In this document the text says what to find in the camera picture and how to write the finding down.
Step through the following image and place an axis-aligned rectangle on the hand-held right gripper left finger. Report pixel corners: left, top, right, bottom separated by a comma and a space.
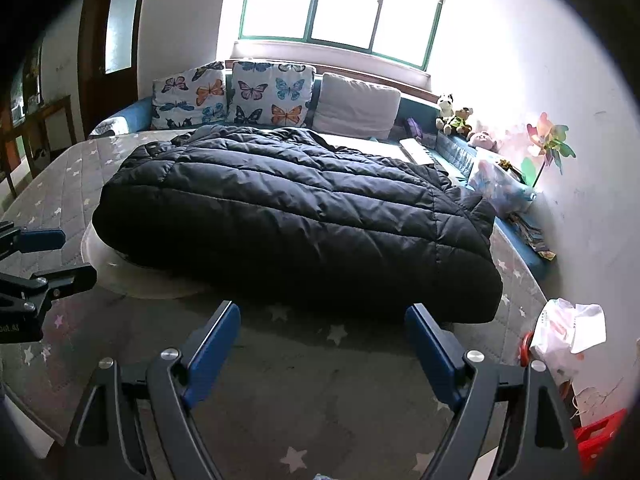
64, 301, 242, 480

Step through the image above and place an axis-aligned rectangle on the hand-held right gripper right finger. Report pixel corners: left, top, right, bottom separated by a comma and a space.
405, 304, 583, 480

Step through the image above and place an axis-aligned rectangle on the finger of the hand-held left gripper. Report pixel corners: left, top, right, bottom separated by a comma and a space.
0, 264, 97, 311
0, 227, 67, 261

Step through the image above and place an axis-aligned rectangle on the black down jacket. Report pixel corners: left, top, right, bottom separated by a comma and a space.
91, 125, 503, 326

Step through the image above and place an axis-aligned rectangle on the grey star quilted mat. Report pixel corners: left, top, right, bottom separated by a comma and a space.
0, 130, 551, 480

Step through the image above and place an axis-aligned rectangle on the wooden side table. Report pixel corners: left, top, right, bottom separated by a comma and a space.
0, 95, 77, 196

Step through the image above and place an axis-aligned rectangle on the white plastic bag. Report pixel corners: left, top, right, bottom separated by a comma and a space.
529, 298, 607, 378

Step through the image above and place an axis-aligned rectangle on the stack of printed packets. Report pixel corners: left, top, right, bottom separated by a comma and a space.
510, 212, 557, 261

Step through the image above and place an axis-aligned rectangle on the wooden display cabinet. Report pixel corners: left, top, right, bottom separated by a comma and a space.
7, 42, 46, 121

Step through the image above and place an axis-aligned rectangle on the dark wooden door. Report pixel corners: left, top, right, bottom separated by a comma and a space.
79, 0, 151, 126

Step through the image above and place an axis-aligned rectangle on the clear plastic bag of toys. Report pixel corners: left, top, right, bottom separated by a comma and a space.
470, 157, 538, 213

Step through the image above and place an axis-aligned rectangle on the red plastic stool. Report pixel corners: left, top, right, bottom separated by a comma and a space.
572, 408, 628, 476

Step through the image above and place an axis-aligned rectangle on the butterfly print pillow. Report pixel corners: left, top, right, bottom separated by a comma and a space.
227, 60, 317, 128
151, 61, 227, 130

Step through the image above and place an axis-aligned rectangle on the pink plush pig toy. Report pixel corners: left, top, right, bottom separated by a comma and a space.
467, 130, 498, 152

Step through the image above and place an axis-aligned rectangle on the colourful pinwheel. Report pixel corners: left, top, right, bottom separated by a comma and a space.
520, 112, 576, 188

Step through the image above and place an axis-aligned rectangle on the white cushion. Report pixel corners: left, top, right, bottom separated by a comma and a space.
311, 72, 402, 138

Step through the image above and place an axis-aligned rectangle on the green framed window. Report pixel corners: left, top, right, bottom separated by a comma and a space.
237, 0, 450, 71

